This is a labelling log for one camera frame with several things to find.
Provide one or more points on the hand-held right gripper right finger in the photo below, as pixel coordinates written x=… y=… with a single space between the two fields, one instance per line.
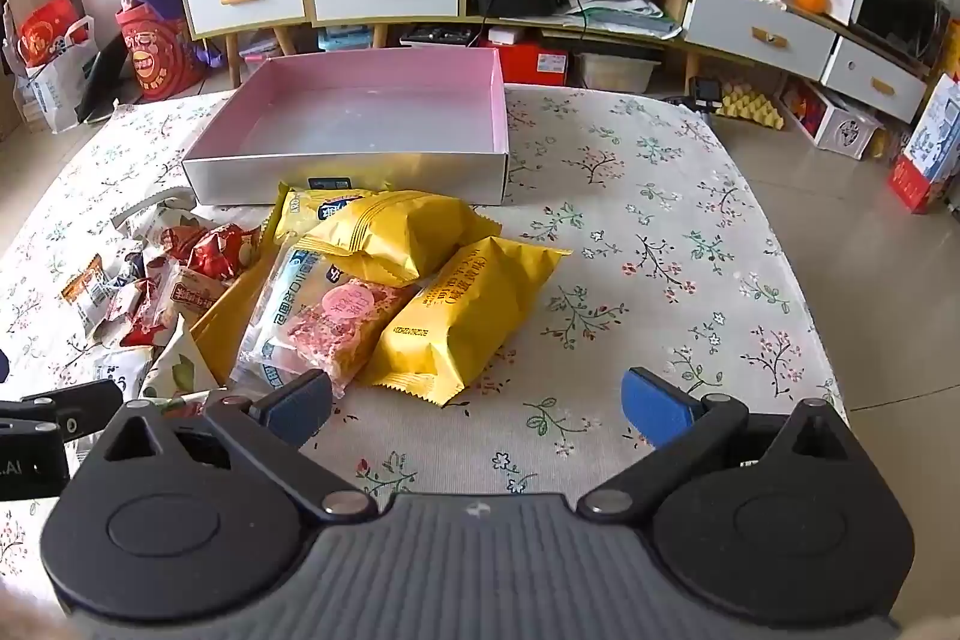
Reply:
x=660 y=411

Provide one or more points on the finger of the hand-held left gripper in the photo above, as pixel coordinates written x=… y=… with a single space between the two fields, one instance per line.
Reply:
x=75 y=398
x=45 y=428

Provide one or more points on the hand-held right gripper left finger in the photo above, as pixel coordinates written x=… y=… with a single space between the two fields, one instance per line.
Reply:
x=300 y=404

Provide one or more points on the small white snack packet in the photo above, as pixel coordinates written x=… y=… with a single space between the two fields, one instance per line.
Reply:
x=116 y=370

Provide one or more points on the pink cake packet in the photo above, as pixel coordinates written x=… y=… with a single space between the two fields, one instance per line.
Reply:
x=337 y=325

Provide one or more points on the red white snack packet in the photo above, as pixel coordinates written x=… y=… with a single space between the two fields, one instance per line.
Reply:
x=141 y=326
x=225 y=250

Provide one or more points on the gold snack packet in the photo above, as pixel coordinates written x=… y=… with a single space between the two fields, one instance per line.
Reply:
x=225 y=332

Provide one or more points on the orange white snack packet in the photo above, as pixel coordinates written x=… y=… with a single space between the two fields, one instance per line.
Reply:
x=86 y=295

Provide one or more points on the yellow snack packet black print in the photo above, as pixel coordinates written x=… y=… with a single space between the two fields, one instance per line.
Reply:
x=465 y=325

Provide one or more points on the yellow snack packet blue label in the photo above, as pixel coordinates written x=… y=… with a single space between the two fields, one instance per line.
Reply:
x=296 y=212

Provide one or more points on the plain yellow snack packet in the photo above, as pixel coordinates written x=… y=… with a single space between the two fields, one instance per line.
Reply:
x=405 y=235

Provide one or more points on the silver box with pink inside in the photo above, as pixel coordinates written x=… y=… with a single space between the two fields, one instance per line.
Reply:
x=360 y=108

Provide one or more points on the floral tablecloth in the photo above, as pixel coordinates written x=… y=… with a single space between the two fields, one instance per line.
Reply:
x=637 y=235

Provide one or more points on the yellow egg tray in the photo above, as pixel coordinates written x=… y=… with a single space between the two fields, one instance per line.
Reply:
x=750 y=106

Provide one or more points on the small black device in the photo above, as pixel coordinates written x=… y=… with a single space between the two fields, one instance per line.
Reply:
x=705 y=93

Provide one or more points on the white open carton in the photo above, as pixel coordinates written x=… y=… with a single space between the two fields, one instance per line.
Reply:
x=832 y=123

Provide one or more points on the white red shopping bag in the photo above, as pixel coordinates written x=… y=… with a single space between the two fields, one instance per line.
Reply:
x=52 y=63

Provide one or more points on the clear storage bin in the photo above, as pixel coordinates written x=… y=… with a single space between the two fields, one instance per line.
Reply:
x=615 y=74

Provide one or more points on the red gift bag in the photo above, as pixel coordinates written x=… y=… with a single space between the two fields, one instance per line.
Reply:
x=157 y=55

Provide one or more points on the blue lidded storage bin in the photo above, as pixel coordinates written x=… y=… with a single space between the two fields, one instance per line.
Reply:
x=345 y=40

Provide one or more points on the red cardboard box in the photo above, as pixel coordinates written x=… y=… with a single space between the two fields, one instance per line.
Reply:
x=536 y=63

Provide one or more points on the red blue white carton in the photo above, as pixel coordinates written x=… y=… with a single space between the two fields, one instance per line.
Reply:
x=926 y=153

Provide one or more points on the clear bin with dark contents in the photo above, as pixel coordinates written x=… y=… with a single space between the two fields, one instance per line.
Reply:
x=439 y=36

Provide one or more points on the pile of papers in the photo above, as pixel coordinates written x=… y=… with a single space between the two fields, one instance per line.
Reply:
x=615 y=6

